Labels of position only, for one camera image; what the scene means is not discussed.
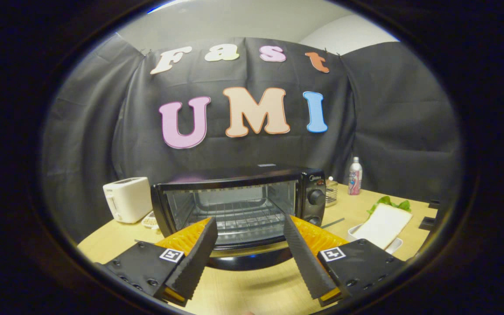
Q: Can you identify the white bread sandwich with lettuce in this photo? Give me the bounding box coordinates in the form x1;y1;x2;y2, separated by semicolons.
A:
363;196;413;250

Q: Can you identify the black backdrop cloth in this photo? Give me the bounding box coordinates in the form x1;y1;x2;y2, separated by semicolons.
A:
42;34;462;244

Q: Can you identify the white rectangular dish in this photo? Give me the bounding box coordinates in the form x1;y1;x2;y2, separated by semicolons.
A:
347;224;403;255

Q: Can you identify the black toaster oven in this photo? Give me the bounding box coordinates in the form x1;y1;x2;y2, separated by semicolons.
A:
150;164;326;271

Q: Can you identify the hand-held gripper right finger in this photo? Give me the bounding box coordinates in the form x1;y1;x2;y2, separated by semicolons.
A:
283;214;406;307

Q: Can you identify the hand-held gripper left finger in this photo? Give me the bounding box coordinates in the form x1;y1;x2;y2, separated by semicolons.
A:
96;217;219;307

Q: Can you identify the clear glass jar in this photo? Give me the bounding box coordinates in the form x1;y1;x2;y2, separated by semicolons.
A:
325;176;339;208

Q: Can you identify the white pop-up toaster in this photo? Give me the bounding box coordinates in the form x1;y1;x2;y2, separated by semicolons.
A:
103;177;153;224

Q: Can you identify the silver bottle with pink label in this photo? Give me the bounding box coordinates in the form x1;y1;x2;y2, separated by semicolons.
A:
348;157;363;196

